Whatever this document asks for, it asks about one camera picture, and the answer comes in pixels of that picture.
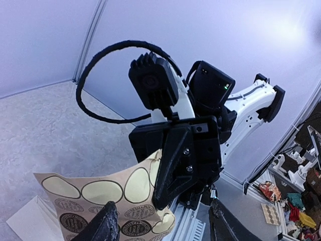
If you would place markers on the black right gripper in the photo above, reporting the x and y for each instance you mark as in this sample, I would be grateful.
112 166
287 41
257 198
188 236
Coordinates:
190 162

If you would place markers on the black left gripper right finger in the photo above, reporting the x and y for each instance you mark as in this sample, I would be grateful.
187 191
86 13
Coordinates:
225 226

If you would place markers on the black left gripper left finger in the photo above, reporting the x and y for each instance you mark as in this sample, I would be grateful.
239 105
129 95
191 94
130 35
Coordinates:
103 227

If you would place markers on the brown sticker sheet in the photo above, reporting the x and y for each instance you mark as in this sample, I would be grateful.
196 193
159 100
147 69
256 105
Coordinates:
78 200

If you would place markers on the cream paper envelope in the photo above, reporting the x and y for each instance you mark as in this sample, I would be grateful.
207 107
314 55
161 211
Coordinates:
36 221

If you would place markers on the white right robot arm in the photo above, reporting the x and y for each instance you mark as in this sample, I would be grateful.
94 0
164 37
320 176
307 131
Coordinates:
237 114

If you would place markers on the spare sticker sheet outside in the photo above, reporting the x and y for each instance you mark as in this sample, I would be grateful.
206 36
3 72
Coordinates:
271 214

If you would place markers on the colourful clutter pile outside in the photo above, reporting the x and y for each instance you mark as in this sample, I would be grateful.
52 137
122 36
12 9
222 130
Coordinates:
299 212

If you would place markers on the white robot parts outside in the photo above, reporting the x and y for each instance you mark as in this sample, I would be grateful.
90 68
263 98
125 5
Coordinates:
294 167

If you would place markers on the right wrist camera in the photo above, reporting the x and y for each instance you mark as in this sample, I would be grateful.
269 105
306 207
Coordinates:
161 89

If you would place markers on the left aluminium frame post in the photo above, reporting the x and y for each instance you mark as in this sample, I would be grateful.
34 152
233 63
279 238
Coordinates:
98 12

